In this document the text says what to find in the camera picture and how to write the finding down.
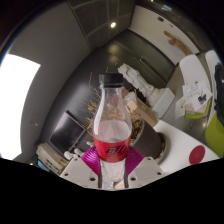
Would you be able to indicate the papers stack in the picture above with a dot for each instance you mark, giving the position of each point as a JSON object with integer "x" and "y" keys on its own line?
{"x": 195, "y": 96}

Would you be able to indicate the black wall screen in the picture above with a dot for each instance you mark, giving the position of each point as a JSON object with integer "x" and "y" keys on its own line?
{"x": 66, "y": 131}

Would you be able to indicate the clear bottle with red label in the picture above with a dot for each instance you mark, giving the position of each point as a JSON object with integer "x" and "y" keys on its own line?
{"x": 111, "y": 133}

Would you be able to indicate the dried plant in grey pot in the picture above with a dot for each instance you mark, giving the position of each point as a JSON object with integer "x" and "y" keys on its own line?
{"x": 148, "y": 143}

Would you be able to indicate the cardboard box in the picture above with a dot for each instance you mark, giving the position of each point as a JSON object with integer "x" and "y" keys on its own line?
{"x": 143, "y": 111}

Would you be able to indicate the lime green chair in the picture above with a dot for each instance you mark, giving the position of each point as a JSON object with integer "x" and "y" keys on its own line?
{"x": 215, "y": 135}

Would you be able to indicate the flat round red coaster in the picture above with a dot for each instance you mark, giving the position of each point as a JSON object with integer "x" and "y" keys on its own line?
{"x": 197, "y": 155}

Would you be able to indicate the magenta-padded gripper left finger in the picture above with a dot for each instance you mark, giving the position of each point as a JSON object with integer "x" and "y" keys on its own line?
{"x": 77, "y": 170}

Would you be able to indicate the grey plant saucer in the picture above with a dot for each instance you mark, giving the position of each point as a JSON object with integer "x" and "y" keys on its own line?
{"x": 162, "y": 146}

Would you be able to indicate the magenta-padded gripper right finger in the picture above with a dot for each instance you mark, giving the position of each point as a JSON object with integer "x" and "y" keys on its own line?
{"x": 146, "y": 170}

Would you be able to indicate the white chair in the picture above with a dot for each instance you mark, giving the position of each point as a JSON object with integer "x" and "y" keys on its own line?
{"x": 191, "y": 68}

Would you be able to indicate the round ceiling light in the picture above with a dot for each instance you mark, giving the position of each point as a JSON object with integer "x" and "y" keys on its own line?
{"x": 113, "y": 25}

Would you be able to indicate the wooden figure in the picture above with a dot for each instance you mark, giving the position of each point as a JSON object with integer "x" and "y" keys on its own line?
{"x": 176, "y": 41}

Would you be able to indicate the white shelf unit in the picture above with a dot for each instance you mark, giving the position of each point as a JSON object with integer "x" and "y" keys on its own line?
{"x": 50, "y": 158}

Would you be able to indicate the tall white statue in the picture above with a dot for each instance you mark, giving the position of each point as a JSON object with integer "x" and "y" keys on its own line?
{"x": 140, "y": 81}

